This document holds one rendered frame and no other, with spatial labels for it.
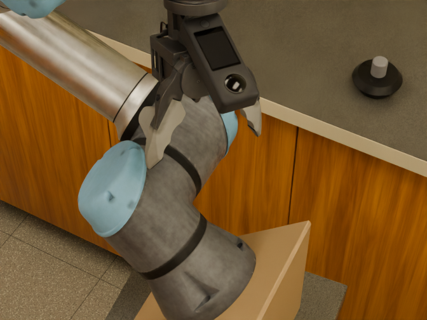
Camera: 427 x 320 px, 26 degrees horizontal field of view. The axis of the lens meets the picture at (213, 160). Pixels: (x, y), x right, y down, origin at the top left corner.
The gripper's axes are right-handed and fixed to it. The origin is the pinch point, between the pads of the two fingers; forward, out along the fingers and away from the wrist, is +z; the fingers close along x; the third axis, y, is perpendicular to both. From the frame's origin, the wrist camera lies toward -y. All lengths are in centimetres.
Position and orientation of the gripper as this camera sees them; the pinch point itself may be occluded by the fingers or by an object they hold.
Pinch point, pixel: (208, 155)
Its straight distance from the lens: 111.0
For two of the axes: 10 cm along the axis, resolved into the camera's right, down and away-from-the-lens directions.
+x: -8.7, 2.7, -4.1
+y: -4.9, -4.5, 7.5
